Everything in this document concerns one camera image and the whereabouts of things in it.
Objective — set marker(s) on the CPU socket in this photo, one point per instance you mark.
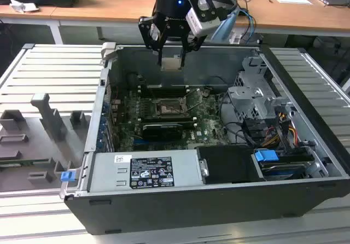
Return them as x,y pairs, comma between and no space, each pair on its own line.
169,107

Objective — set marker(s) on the grey power supply unit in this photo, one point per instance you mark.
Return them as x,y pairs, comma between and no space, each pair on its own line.
109,173

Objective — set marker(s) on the pale blue teach pendant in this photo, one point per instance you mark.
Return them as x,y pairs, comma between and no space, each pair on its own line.
225,25

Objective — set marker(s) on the silver metal disk bay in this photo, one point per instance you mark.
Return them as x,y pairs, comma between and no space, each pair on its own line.
246,101

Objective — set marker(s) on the blue disk carrier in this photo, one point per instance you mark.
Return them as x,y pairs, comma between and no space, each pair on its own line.
265,155

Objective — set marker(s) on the coin cell battery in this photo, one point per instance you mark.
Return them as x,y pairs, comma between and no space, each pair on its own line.
206,92

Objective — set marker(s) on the crumpled white paper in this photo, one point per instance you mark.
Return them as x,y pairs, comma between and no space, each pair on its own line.
22,5

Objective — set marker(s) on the grey parts rack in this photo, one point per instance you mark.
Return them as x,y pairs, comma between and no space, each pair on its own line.
30,142

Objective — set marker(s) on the green motherboard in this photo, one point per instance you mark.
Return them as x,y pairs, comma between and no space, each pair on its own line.
207,112

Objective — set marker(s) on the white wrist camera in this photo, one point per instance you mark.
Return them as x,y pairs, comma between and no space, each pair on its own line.
201,17

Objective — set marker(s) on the black RAM slot bank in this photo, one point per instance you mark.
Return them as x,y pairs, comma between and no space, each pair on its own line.
166,91
166,119

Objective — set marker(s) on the black open PC case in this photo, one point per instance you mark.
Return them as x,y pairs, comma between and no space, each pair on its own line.
191,211

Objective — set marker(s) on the black plastic shroud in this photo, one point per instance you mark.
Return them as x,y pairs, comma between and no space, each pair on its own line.
227,164

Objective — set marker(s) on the wooden desk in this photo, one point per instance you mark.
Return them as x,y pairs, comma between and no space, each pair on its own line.
109,6

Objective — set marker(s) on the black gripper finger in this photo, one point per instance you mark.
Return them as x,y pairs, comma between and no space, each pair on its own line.
194,43
149,32

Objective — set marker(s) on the grey closed laptop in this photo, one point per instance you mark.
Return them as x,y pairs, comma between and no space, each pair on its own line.
333,0

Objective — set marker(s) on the blue case latch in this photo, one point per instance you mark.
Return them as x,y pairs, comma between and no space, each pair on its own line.
67,176

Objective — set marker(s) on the silver square CPU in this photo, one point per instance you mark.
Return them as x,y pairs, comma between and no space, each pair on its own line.
171,63

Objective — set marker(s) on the white paper sheet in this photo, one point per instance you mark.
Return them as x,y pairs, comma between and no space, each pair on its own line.
294,0

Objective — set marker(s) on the black graphics card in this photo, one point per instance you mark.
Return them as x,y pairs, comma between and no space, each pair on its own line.
161,132

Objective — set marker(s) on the green RAM stick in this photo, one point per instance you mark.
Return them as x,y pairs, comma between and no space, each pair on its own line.
24,162

